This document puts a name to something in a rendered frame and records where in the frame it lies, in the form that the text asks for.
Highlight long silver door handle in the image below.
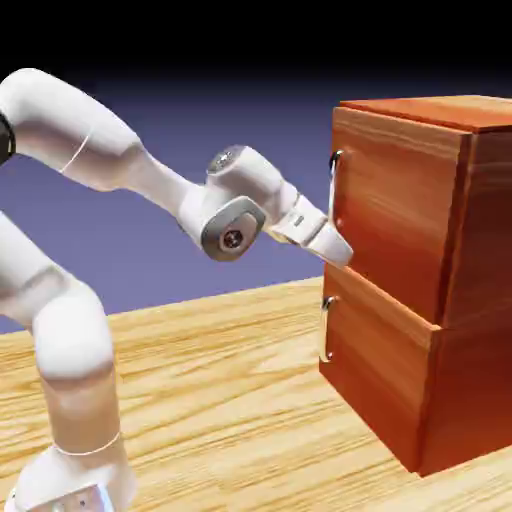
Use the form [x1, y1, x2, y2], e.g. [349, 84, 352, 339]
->
[327, 149, 345, 228]

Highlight large reddish wooden door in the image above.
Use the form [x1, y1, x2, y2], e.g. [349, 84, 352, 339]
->
[326, 106, 474, 330]

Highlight short silver door handle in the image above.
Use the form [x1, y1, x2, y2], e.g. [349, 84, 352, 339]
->
[318, 295, 337, 364]

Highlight reddish wooden cabinet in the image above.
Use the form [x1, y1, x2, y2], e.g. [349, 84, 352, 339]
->
[318, 94, 512, 478]

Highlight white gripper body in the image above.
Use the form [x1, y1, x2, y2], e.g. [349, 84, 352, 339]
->
[305, 222, 354, 270]

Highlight small reddish wooden door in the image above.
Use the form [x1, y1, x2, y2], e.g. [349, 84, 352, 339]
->
[318, 263, 441, 474]

